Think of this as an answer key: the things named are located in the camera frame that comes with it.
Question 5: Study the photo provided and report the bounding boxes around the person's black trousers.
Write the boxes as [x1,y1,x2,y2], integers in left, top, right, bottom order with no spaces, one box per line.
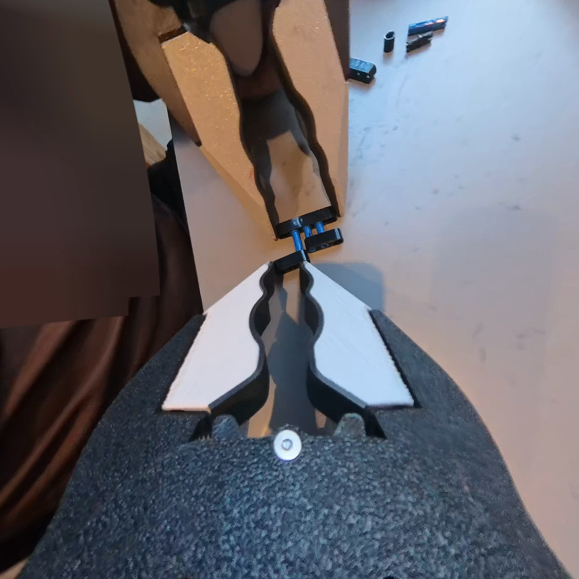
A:
[147,140,204,317]

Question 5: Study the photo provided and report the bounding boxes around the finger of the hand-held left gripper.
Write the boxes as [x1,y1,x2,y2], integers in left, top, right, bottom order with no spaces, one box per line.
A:
[159,33,283,240]
[273,0,350,218]

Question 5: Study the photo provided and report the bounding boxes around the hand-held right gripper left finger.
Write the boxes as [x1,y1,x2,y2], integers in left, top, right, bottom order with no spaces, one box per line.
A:
[160,261,272,427]

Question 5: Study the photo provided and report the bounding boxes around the long black brick beam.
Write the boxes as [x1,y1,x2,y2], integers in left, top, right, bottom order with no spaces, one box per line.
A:
[276,205,339,240]

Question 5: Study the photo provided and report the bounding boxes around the white desk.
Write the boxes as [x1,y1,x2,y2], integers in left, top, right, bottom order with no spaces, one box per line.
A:
[172,0,579,579]

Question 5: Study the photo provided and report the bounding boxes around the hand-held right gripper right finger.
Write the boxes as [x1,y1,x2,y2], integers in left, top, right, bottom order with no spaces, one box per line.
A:
[299,263,415,424]

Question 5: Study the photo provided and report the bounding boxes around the person's brown sweater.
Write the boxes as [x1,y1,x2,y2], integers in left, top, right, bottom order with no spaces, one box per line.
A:
[0,296,204,566]

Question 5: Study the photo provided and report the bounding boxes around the black brick beam with holes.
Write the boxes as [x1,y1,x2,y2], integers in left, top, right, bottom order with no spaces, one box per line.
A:
[349,57,377,85]

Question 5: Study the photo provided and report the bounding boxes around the small black brick beam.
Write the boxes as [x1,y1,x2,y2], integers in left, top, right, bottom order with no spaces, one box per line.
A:
[274,251,311,272]

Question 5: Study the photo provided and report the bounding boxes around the short black brick beam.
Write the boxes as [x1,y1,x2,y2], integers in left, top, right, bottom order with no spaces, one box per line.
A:
[305,228,344,252]

